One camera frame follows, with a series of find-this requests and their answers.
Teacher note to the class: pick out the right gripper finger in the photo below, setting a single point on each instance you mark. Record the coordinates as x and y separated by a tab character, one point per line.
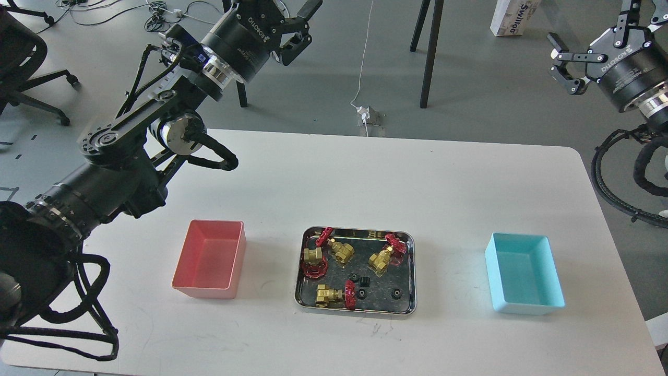
562	56
630	16

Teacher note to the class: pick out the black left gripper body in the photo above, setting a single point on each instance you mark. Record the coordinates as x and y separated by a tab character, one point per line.
241	42

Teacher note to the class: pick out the blue plastic box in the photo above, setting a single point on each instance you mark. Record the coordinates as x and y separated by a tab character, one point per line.
522	274

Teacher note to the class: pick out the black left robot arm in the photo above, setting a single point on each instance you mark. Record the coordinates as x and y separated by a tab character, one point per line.
50	287

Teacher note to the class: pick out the black table leg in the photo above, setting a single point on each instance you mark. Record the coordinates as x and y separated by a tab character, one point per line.
430	59
242	94

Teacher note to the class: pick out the white cardboard box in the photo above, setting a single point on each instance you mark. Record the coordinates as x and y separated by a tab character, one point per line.
510	18

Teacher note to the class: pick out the pink plastic box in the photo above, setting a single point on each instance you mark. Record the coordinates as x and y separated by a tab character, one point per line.
211	260

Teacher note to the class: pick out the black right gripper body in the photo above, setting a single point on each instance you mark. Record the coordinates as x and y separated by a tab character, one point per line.
634	76

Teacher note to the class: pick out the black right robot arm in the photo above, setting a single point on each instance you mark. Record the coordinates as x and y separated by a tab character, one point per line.
651	135

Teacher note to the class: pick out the brass valve lower left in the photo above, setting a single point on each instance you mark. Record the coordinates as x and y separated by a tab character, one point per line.
326	295

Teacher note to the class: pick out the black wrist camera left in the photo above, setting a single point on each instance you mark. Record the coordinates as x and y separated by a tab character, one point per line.
179	45

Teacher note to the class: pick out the black table leg right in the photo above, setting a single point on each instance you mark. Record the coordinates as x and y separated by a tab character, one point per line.
430	59

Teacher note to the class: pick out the white power adapter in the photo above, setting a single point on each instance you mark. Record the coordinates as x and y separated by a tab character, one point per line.
367	116

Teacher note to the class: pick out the black office chair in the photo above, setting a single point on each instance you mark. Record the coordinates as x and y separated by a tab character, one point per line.
22	53

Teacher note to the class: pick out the metal tray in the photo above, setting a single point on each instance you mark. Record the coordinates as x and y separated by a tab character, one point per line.
356	270

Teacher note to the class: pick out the black table leg left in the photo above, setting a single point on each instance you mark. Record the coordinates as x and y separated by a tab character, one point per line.
242	94

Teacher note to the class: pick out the brass valve upper left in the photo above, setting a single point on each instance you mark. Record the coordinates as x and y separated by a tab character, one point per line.
342	252

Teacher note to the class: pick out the brass valve red handle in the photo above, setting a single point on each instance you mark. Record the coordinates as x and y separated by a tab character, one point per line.
314	264

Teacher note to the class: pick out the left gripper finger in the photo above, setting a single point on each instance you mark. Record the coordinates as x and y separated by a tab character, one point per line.
293	47
304	14

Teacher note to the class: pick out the brass valve upper right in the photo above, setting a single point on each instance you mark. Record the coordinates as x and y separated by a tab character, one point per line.
390	255

